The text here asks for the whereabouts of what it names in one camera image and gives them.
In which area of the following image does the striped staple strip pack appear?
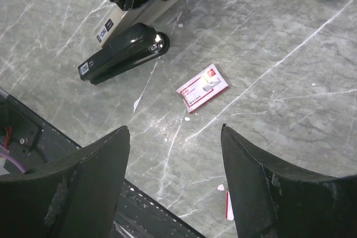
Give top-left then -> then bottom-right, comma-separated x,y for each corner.
225,190 -> 234,221

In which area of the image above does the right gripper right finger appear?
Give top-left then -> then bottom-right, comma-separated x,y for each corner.
221,125 -> 356,237

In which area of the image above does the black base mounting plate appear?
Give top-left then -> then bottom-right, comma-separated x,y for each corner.
1,91 -> 200,237

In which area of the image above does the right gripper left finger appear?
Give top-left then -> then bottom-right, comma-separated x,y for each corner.
1,126 -> 130,237

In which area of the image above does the black stapler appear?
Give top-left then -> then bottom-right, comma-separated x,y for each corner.
77,0 -> 182,85

